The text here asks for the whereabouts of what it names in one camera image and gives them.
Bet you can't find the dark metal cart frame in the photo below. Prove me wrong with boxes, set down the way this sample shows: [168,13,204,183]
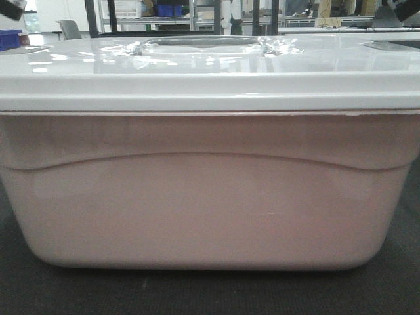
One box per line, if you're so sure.
[85,1,281,38]

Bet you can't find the blue bin far left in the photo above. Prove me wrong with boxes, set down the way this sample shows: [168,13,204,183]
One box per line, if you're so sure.
[0,29,22,51]

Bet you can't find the grey office chair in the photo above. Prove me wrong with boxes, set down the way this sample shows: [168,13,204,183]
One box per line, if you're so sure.
[56,20,82,40]

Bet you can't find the white work table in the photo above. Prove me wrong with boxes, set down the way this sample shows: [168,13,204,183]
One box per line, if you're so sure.
[278,27,419,35]

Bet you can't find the white lidded plastic bin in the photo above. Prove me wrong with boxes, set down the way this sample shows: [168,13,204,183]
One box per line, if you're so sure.
[1,34,419,271]

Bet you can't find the blue crates on rack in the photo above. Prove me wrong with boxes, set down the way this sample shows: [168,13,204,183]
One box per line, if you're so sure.
[154,5,182,18]

